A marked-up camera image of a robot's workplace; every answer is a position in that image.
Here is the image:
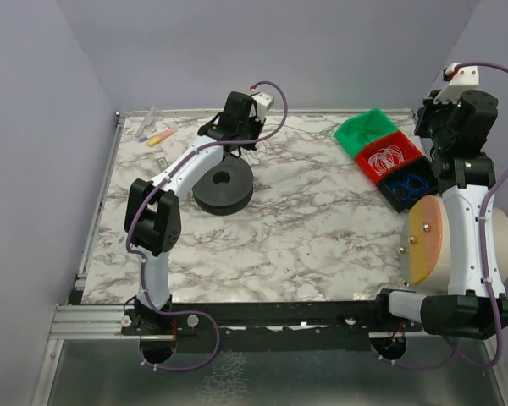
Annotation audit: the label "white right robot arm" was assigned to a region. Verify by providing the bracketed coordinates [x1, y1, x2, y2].
[381, 90, 508, 339]

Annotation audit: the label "black cable spool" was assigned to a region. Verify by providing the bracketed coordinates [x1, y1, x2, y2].
[192, 156, 253, 216]

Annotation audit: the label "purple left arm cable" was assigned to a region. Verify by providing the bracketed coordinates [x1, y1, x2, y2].
[125, 80, 290, 373]

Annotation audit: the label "clear plastic tube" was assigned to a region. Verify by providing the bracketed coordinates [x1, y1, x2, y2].
[137, 107, 156, 138]

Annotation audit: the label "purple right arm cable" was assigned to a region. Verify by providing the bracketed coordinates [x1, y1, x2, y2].
[370, 62, 508, 371]

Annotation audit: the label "large white cylinder bucket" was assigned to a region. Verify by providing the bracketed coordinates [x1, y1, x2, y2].
[399, 187, 508, 302]

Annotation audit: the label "white paper label packet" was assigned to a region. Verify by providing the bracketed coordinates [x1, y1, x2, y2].
[116, 230, 128, 252]

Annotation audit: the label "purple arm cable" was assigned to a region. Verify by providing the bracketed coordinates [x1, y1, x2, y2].
[370, 62, 508, 371]
[125, 80, 290, 373]

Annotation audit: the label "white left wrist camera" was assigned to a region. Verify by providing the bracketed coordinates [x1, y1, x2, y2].
[250, 91, 274, 122]

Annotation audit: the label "blue wires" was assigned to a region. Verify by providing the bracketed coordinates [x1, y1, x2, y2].
[389, 173, 433, 204]

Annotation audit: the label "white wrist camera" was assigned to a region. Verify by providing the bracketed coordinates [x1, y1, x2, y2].
[250, 91, 274, 122]
[433, 63, 479, 104]

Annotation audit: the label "red plastic bin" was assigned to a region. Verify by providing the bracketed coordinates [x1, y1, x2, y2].
[355, 130, 422, 184]

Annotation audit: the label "black plastic bin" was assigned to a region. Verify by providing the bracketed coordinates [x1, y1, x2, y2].
[376, 156, 438, 212]

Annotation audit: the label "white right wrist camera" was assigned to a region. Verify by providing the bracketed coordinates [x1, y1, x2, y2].
[433, 63, 479, 104]

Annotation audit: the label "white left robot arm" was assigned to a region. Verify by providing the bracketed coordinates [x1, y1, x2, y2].
[124, 89, 274, 310]

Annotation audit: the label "white wires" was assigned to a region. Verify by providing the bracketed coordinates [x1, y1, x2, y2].
[367, 144, 407, 174]

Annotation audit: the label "green plastic bin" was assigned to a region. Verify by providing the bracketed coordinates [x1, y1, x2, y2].
[334, 108, 398, 158]

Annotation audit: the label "purple yellow pink markers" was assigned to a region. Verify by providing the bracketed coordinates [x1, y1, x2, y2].
[139, 129, 177, 147]

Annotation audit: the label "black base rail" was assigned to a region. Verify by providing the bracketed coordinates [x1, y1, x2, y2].
[121, 299, 419, 354]

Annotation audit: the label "aluminium frame rail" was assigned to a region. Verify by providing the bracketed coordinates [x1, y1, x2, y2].
[30, 111, 124, 405]

